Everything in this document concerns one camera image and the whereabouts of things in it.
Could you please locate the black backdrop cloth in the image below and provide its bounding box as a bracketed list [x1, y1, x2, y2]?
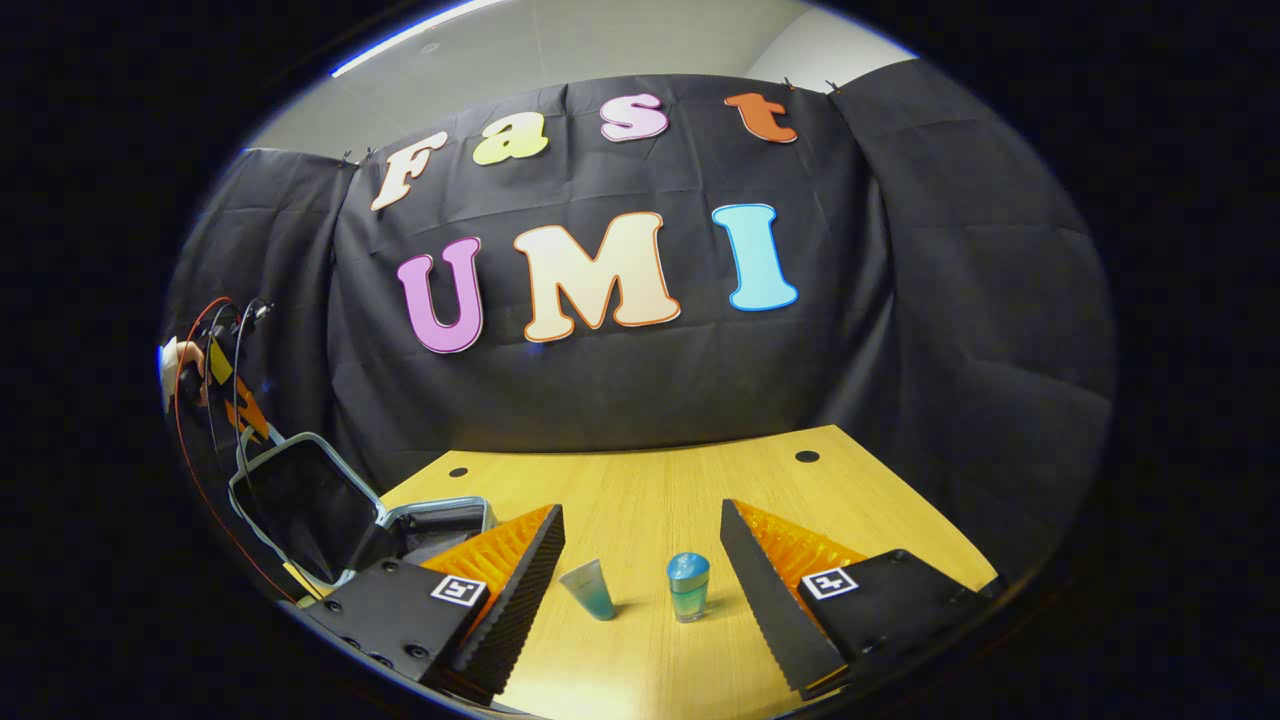
[165, 72, 1116, 601]

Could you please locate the white and blue tube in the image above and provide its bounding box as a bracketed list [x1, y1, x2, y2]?
[558, 558, 618, 622]

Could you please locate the light blue suitcase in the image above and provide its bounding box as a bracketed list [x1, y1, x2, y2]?
[228, 432, 498, 601]

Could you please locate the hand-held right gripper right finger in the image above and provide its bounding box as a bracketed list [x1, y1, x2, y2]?
[719, 498, 1003, 701]

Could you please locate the green bottle with blue cap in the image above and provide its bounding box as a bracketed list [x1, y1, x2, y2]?
[667, 551, 712, 624]

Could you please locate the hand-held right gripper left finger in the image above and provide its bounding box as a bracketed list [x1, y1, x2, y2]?
[318, 503, 567, 706]

